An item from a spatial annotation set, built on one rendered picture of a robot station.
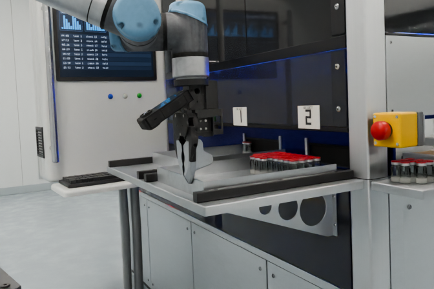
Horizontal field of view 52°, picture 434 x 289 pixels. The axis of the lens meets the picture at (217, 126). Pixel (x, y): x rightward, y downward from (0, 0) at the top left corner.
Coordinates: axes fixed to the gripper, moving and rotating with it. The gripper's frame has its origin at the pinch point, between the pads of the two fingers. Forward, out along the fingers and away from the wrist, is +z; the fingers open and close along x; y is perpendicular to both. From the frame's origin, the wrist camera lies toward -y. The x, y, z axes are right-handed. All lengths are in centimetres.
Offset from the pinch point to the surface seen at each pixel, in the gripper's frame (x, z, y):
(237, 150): 54, 2, 45
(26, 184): 544, 80, 13
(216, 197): -8.0, 3.0, 2.6
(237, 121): 43, -9, 38
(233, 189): -8.0, 2.1, 6.4
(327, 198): -1.1, 9.2, 36.7
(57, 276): 213, 92, 2
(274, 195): -10.9, 3.8, 14.1
